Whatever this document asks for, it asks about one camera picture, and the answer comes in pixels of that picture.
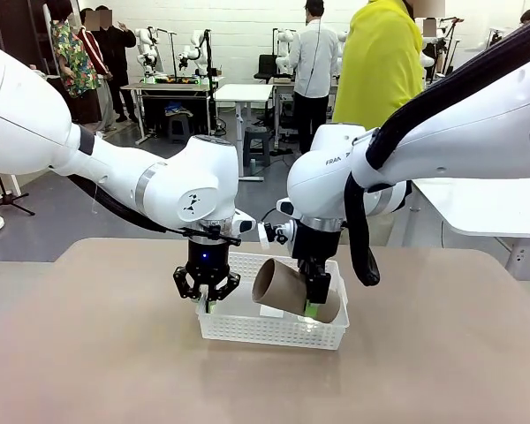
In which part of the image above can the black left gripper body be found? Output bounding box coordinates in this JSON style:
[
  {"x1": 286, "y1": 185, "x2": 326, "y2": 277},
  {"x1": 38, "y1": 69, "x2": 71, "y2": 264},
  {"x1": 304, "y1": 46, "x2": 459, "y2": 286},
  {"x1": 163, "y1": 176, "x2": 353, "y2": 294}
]
[{"x1": 185, "y1": 237, "x2": 231, "y2": 288}]

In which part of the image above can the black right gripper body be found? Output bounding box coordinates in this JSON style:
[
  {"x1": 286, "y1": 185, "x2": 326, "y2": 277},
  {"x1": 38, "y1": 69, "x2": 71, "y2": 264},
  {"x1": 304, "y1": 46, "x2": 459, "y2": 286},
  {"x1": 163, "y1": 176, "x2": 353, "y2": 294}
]
[{"x1": 291, "y1": 219, "x2": 339, "y2": 275}]

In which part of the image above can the brown paper cup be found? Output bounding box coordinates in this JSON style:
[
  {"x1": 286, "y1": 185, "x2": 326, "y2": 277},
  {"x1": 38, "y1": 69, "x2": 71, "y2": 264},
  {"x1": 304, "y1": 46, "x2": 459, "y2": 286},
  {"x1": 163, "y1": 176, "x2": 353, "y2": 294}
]
[{"x1": 250, "y1": 258, "x2": 342, "y2": 325}]

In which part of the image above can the white perforated plastic basket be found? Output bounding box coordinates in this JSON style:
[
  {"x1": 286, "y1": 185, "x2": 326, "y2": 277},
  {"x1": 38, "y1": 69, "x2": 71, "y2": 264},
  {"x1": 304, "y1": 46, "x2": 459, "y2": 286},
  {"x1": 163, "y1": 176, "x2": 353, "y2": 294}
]
[{"x1": 195, "y1": 251, "x2": 351, "y2": 352}]

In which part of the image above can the grey plastic stool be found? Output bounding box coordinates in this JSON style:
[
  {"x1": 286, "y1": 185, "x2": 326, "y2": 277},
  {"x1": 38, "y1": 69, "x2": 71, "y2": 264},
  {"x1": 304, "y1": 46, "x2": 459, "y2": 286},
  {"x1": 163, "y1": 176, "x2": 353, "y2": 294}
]
[
  {"x1": 242, "y1": 126, "x2": 271, "y2": 168},
  {"x1": 166, "y1": 112, "x2": 194, "y2": 143}
]

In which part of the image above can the white background table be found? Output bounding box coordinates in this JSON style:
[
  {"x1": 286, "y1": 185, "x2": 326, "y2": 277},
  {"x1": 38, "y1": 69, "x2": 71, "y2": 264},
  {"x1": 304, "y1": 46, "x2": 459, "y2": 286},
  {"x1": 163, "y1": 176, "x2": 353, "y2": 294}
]
[{"x1": 213, "y1": 83, "x2": 275, "y2": 183}]

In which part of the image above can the black framed robot workbench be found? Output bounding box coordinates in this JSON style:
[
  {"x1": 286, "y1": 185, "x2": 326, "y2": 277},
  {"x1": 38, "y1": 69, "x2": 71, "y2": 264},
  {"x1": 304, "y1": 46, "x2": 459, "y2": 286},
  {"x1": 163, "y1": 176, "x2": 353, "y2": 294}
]
[{"x1": 120, "y1": 80, "x2": 225, "y2": 147}]

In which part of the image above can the black office chair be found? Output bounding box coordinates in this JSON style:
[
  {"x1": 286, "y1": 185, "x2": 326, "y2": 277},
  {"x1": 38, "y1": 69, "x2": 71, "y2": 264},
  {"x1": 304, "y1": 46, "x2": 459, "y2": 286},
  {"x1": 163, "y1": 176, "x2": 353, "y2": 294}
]
[{"x1": 254, "y1": 54, "x2": 280, "y2": 85}]

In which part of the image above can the person in white shirt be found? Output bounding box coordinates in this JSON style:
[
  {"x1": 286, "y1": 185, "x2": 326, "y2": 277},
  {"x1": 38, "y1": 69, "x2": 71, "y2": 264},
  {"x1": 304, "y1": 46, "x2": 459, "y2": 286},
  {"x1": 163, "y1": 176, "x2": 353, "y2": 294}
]
[{"x1": 286, "y1": 0, "x2": 340, "y2": 155}]

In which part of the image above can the person in yellow top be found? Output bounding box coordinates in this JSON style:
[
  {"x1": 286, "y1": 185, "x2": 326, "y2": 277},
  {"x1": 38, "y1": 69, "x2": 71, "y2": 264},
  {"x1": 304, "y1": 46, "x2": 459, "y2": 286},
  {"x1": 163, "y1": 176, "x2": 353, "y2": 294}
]
[{"x1": 333, "y1": 0, "x2": 425, "y2": 246}]

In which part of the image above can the black tripod stand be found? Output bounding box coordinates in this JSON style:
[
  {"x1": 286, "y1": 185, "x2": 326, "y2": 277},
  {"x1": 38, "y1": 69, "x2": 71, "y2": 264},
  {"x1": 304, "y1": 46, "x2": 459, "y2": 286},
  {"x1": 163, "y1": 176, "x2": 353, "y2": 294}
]
[{"x1": 0, "y1": 171, "x2": 36, "y2": 217}]

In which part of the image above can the person in black clothes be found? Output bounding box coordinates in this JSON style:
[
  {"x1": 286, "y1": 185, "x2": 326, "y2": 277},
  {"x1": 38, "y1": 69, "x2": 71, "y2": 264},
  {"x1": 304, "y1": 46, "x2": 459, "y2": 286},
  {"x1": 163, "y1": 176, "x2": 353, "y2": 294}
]
[{"x1": 92, "y1": 4, "x2": 138, "y2": 124}]

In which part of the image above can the person in red striped jacket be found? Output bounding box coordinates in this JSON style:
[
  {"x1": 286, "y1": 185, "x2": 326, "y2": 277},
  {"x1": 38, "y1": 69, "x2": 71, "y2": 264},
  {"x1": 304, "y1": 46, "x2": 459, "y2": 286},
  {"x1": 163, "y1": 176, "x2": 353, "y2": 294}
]
[{"x1": 77, "y1": 8, "x2": 118, "y2": 133}]

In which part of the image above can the person in floral shirt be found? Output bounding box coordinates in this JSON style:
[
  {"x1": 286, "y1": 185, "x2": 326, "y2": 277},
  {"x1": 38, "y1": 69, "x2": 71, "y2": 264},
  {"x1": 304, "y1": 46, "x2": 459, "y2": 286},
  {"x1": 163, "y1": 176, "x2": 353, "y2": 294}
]
[{"x1": 47, "y1": 0, "x2": 103, "y2": 127}]

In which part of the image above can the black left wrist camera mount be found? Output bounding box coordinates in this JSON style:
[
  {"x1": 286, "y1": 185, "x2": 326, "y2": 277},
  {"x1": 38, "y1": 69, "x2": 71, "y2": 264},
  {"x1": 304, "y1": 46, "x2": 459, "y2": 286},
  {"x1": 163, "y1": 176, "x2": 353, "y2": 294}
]
[{"x1": 178, "y1": 223, "x2": 243, "y2": 247}]

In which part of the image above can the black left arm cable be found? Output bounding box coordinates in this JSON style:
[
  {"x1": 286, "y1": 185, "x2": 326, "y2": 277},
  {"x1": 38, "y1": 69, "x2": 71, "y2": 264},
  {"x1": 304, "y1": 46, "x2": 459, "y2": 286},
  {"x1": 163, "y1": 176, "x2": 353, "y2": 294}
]
[{"x1": 68, "y1": 174, "x2": 173, "y2": 234}]

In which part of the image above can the white desk with grey frame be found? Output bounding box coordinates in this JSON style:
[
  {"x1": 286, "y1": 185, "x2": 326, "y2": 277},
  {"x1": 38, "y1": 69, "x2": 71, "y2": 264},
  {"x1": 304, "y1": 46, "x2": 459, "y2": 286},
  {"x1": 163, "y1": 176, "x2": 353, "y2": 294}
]
[{"x1": 268, "y1": 75, "x2": 342, "y2": 154}]

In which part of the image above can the black right arm cable sleeve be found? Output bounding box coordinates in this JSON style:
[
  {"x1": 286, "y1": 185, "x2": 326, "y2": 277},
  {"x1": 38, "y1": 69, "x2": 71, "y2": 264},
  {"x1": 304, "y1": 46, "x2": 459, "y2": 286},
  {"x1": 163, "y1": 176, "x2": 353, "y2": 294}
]
[{"x1": 344, "y1": 11, "x2": 530, "y2": 288}]

